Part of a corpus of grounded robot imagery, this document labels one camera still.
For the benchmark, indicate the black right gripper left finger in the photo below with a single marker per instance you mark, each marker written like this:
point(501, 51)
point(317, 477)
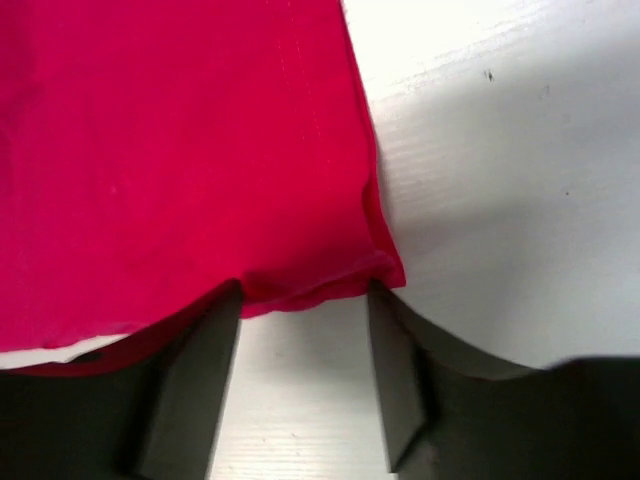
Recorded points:
point(147, 406)

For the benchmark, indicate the red t shirt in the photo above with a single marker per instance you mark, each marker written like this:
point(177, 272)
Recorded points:
point(152, 151)

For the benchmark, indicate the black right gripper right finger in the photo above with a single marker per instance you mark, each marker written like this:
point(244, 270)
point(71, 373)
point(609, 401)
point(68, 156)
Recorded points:
point(452, 411)

